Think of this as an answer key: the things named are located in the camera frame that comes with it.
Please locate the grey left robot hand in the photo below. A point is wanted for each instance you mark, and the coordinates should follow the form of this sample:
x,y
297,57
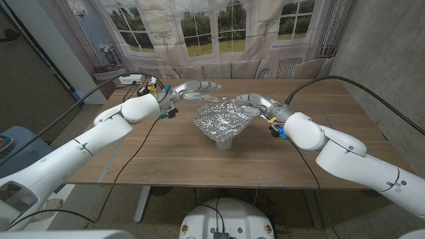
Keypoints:
x,y
189,89

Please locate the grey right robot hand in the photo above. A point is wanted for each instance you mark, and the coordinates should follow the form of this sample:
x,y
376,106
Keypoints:
x,y
262,103

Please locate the crinkled aluminum foil sheet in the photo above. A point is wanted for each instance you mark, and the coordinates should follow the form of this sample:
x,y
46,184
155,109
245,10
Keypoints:
x,y
220,121

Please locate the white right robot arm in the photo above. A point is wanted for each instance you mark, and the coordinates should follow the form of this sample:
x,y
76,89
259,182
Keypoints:
x,y
352,159

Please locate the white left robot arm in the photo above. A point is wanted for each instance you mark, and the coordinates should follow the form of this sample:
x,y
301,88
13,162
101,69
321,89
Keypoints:
x,y
76,152

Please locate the translucent white plastic cup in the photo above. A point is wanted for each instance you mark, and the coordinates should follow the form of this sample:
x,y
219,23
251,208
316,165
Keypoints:
x,y
224,145

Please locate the printed window backdrop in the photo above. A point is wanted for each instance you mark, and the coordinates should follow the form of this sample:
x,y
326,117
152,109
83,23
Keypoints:
x,y
212,36

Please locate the white power box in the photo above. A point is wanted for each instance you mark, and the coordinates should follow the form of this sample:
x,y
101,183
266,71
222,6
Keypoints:
x,y
127,79

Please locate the grey table leg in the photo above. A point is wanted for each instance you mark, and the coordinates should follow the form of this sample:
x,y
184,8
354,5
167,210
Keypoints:
x,y
313,209

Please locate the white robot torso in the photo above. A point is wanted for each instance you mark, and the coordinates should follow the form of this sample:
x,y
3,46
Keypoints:
x,y
227,215

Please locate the white table leg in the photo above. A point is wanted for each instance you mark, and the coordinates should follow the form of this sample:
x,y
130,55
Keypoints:
x,y
142,202

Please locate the blue storage bin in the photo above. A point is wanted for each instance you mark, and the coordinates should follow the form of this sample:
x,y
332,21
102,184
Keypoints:
x,y
20,149

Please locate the orange and teal object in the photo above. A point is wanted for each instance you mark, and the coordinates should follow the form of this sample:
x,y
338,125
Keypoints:
x,y
5,143

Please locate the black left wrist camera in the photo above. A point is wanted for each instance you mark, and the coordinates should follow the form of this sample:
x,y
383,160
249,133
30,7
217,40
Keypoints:
x,y
171,113

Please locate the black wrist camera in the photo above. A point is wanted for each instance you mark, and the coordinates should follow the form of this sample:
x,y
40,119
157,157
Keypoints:
x,y
275,130
171,113

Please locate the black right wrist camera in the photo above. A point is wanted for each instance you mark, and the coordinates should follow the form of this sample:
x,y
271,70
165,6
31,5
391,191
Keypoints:
x,y
275,130

